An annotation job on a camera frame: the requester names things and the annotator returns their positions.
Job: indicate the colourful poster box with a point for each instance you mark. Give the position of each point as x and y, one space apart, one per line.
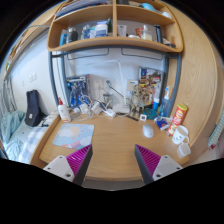
151 84

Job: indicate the white computer mouse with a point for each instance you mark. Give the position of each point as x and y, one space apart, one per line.
148 131

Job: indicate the white lotion pump bottle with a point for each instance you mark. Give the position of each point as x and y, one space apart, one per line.
63 111

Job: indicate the black backpack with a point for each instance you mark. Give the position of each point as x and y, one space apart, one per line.
34 115

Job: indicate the red chips can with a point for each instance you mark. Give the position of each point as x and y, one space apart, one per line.
178 118

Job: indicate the white desk lamp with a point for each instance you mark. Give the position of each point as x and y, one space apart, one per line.
115 83

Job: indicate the groot figurine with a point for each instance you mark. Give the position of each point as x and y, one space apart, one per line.
136 100

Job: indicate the pastel cloud mouse pad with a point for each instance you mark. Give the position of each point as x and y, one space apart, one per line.
74 136

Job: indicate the white power strip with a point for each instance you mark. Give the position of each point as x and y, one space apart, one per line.
110 113

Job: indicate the white blue tube bottle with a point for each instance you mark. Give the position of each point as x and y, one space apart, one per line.
155 104

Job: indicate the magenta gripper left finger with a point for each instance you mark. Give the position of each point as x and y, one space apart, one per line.
79 162

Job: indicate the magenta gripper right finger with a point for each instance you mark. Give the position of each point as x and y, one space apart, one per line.
147 162

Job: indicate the blue spray bottle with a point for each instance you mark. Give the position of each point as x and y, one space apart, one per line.
165 103

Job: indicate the blue robot model box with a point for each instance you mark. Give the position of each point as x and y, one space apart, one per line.
79 90

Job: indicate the small white cup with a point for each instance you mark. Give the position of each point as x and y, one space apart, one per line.
183 150

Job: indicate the bed with plaid bedding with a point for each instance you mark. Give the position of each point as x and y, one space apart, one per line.
19 139

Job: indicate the wooden wall shelf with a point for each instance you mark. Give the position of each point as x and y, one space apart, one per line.
161 16

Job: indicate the blue snack packet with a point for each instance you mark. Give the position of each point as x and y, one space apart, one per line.
163 122

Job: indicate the white mug with face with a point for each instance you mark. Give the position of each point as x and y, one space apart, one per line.
180 135

